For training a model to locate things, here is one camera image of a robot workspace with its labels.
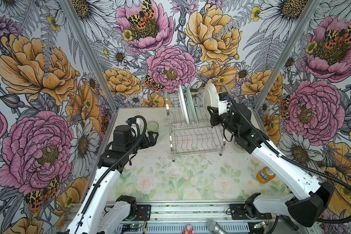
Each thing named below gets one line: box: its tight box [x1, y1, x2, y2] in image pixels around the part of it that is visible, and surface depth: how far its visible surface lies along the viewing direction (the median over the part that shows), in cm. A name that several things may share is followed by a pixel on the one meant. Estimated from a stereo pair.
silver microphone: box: [207, 219, 230, 234], surface depth 69 cm
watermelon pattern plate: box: [178, 83, 192, 125], surface depth 65 cm
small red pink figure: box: [181, 223, 195, 234], surface depth 69 cm
